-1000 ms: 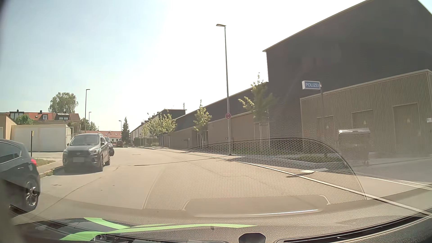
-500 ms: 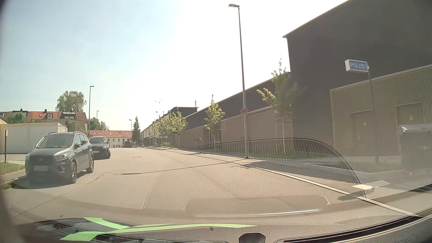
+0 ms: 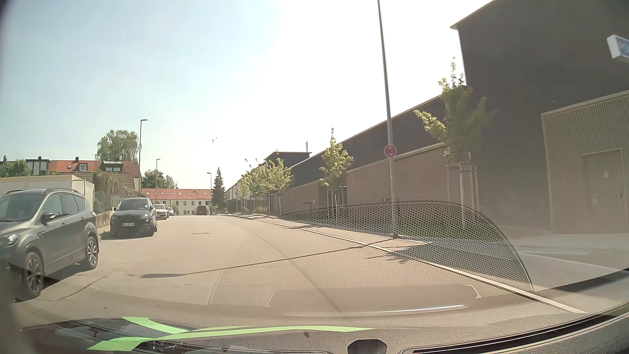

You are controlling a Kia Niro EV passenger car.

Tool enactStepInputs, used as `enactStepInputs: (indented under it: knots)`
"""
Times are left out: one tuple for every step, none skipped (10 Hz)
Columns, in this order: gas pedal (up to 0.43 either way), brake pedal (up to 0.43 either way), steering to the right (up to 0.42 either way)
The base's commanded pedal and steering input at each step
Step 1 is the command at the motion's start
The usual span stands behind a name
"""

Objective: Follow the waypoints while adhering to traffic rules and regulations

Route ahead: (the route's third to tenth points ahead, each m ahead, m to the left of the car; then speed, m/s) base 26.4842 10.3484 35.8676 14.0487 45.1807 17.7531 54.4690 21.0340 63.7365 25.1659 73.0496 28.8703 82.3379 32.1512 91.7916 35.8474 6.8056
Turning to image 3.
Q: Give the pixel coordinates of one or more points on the row of young trees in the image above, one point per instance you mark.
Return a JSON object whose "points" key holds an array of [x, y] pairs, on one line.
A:
{"points": [[265, 179]]}

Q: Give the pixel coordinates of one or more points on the dark house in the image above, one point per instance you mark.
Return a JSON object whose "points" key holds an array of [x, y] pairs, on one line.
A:
{"points": [[37, 165]]}

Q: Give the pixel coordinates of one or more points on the low concrete wall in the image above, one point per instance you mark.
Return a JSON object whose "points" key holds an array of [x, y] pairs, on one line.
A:
{"points": [[104, 219]]}

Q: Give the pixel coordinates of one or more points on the grey suv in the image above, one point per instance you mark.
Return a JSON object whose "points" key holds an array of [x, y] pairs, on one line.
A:
{"points": [[44, 231]]}

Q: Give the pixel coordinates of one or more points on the grey paved pavement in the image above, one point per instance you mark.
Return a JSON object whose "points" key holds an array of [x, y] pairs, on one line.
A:
{"points": [[555, 260]]}

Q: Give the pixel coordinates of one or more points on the black car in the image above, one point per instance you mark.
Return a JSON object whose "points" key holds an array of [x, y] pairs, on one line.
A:
{"points": [[133, 216]]}

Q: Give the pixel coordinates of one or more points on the grey asphalt road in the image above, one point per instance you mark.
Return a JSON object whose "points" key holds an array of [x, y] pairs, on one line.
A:
{"points": [[196, 255]]}

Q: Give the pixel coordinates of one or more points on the dark conifer tree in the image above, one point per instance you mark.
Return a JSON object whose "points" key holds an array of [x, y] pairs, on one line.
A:
{"points": [[218, 189]]}

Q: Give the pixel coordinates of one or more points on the dark red car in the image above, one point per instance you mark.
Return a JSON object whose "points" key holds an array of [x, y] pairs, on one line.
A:
{"points": [[201, 210]]}

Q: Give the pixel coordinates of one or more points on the green hedge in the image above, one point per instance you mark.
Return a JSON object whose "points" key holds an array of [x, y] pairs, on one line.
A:
{"points": [[109, 191]]}

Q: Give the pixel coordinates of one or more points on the lamp post with round sign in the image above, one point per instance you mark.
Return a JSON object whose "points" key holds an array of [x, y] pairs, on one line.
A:
{"points": [[388, 128]]}

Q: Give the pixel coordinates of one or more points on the tall leafy tree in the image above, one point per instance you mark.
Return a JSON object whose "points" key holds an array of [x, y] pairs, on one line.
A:
{"points": [[118, 146]]}

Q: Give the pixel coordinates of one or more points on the white car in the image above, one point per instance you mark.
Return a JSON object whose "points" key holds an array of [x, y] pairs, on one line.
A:
{"points": [[160, 211]]}

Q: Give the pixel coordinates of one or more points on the car's own bonnet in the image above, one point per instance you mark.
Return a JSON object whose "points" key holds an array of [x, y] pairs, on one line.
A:
{"points": [[344, 334]]}

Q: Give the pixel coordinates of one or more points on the house with red roof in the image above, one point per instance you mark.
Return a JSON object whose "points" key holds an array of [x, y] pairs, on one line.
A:
{"points": [[83, 167]]}

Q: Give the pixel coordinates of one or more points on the white garage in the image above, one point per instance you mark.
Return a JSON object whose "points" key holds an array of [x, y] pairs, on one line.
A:
{"points": [[44, 183]]}

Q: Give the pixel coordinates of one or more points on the green tree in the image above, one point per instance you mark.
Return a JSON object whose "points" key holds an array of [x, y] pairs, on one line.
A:
{"points": [[14, 168], [158, 179]]}

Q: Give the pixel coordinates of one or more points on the young tree with stakes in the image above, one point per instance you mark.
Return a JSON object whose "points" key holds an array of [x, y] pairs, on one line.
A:
{"points": [[459, 123], [335, 164]]}

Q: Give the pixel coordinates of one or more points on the dark brown building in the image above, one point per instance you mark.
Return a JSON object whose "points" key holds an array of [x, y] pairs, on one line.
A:
{"points": [[521, 137]]}

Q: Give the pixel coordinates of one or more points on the long white house red roof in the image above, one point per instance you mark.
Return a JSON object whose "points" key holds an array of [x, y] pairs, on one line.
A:
{"points": [[179, 199]]}

